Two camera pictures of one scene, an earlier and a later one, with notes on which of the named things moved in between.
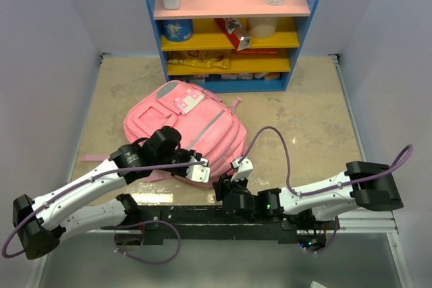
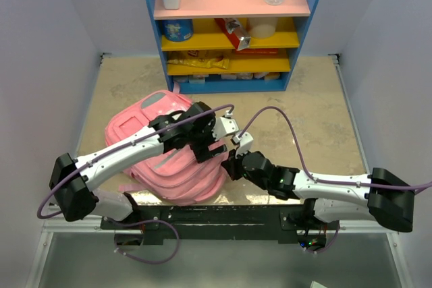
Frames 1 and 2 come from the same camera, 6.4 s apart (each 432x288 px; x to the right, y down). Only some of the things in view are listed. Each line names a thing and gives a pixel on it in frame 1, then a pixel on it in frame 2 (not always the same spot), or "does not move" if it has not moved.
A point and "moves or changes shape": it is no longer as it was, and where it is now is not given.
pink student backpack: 210,127 moves or changes shape
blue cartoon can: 177,30 does not move
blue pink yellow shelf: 226,35 does not move
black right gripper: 223,185 to 231,163
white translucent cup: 262,27 does not move
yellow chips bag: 199,59 does not move
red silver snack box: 235,32 does not move
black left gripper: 189,153 to 203,152
